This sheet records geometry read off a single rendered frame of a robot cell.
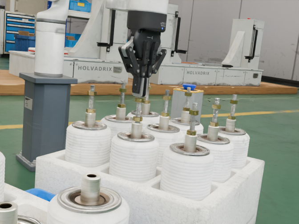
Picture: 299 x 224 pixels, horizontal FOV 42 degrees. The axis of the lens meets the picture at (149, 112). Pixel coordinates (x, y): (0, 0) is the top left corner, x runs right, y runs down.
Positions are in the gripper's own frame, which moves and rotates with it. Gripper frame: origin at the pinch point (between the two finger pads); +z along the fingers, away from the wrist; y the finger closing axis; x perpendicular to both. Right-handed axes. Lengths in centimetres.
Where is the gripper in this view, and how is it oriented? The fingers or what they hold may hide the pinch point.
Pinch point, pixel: (140, 86)
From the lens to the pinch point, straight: 76.2
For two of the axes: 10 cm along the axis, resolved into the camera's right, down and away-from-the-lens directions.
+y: 5.9, -0.9, 8.0
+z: -1.0, 9.8, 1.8
